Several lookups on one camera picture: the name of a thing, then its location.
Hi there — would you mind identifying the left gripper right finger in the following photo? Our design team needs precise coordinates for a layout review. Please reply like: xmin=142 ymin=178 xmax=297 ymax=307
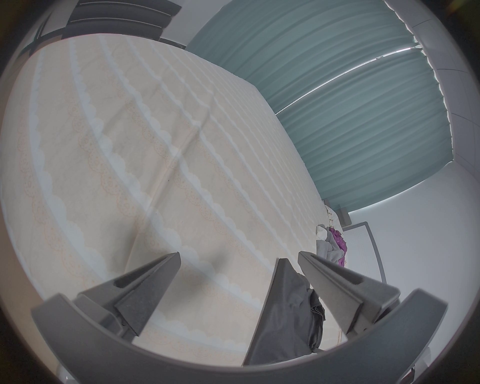
xmin=298 ymin=250 xmax=401 ymax=335

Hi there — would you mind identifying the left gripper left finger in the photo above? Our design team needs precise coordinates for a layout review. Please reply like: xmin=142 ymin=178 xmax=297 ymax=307
xmin=77 ymin=252 xmax=181 ymax=337

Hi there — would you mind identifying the black T-shirt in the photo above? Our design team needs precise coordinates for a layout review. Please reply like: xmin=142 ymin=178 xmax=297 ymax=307
xmin=242 ymin=258 xmax=326 ymax=367

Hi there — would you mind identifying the grey garment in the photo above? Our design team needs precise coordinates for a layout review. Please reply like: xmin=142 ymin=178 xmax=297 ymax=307
xmin=316 ymin=234 xmax=346 ymax=267

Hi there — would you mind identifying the grey bedside table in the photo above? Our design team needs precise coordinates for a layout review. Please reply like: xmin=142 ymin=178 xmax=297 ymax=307
xmin=323 ymin=200 xmax=352 ymax=226

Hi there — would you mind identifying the bed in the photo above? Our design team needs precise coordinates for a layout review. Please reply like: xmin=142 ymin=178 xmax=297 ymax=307
xmin=0 ymin=33 xmax=387 ymax=366

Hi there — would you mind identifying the blue-green curtain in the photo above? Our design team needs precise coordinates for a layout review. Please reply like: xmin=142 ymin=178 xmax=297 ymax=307
xmin=277 ymin=47 xmax=455 ymax=212
xmin=185 ymin=0 xmax=421 ymax=114

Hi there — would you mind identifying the black chest of drawers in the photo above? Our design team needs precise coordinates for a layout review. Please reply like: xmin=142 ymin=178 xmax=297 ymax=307
xmin=67 ymin=0 xmax=185 ymax=41

